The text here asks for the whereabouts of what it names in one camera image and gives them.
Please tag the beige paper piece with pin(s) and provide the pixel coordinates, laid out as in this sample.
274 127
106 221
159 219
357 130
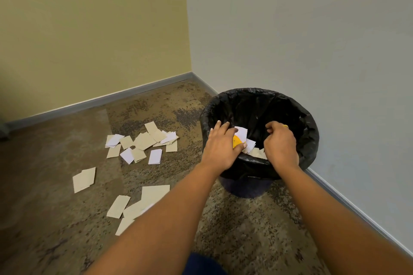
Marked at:
118 206
124 225
84 180
259 153
132 211

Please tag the person's left thumb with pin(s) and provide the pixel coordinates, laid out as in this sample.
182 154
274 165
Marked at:
240 148

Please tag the person's right thumb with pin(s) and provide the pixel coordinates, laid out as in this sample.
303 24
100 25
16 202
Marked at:
270 128

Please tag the pile of paper scraps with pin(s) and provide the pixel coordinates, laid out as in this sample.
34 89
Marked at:
143 141

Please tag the person's left hand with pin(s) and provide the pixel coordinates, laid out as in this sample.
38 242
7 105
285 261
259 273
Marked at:
219 150

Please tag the person's right hand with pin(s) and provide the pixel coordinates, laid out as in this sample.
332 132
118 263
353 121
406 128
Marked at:
281 149

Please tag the person's right forearm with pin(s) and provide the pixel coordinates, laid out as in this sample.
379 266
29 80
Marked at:
335 226

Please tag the dark round waste bin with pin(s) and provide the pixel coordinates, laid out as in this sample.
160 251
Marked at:
245 187

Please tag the white paper piece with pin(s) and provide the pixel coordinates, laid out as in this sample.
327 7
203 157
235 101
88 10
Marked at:
242 132
250 145

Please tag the yellow paper piece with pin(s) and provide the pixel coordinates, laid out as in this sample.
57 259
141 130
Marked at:
236 141

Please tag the person's left forearm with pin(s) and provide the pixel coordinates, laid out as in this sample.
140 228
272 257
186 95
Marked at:
161 223

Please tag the large beige paper sheet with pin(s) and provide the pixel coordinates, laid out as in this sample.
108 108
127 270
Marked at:
155 193

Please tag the black plastic bin liner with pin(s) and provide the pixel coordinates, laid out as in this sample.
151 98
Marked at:
258 104

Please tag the blue trousers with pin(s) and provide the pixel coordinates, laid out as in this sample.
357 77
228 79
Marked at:
203 265

